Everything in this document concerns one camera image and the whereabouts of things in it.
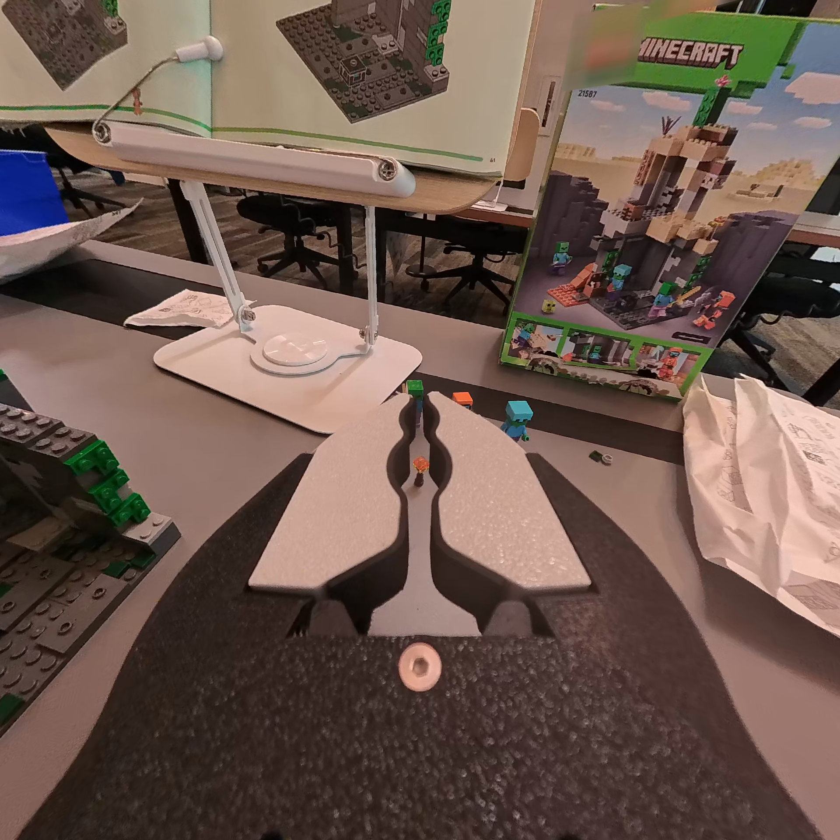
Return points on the grey brick build green trim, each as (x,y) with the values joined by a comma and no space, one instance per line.
(59,544)

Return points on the black office chair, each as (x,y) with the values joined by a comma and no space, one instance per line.
(466,269)
(787,308)
(79,187)
(295,236)

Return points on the open brick instruction booklet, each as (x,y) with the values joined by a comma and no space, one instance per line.
(275,79)

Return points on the crumpled white paper bag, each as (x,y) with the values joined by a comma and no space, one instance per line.
(52,246)

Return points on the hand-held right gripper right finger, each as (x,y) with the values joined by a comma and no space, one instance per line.
(505,512)

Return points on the grey desk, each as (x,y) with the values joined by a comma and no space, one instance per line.
(98,367)

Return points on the green-headed toy minifigure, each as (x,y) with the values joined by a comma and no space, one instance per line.
(415,388)

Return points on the blue-headed toy minifigure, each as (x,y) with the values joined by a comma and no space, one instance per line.
(516,420)

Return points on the blue plastic bin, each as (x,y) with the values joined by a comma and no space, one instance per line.
(29,190)

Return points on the large printed white paper bag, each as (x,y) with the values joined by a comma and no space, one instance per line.
(761,485)

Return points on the green toy brick set box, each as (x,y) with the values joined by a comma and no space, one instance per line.
(656,216)

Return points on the white book stand wooden board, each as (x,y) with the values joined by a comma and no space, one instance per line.
(295,374)

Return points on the small orange-topped torch piece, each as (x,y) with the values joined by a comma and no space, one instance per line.
(421,471)

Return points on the orange toy minifigure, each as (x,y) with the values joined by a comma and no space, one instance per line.
(463,399)

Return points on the small flat paper bag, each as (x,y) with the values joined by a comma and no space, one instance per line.
(184,310)

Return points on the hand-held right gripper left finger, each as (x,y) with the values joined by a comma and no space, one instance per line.
(334,512)

